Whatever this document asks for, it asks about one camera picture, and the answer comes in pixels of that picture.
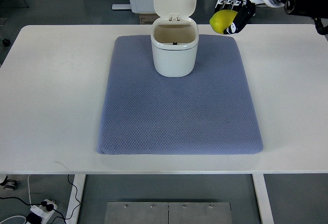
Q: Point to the white power strip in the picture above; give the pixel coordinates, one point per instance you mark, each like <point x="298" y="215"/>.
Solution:
<point x="44" y="210"/>

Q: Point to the caster wheel lower left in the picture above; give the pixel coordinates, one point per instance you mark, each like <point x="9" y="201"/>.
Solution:
<point x="7" y="183"/>

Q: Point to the white table left leg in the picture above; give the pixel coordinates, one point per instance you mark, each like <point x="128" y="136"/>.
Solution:
<point x="77" y="182"/>

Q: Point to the yellow lemon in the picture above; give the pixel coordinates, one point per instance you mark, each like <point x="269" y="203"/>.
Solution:
<point x="222" y="19"/>

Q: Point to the white trash bin open lid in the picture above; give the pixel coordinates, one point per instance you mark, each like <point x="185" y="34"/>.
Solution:
<point x="174" y="37"/>

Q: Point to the black caster wheel left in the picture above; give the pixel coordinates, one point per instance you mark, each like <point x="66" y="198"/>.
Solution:
<point x="6" y="42"/>

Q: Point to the white table leg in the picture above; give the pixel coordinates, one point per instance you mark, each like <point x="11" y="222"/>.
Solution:
<point x="263" y="201"/>
<point x="77" y="182"/>

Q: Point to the blue textured cloth mat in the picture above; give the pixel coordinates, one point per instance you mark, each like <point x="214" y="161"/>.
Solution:
<point x="207" y="112"/>

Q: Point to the white table right leg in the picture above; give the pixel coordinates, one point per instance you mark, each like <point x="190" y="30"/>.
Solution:
<point x="263" y="201"/>

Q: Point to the cardboard box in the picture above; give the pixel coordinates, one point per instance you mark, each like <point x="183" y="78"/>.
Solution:
<point x="148" y="18"/>

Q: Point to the metal floor plate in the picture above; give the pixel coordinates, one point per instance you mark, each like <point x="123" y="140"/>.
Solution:
<point x="168" y="212"/>

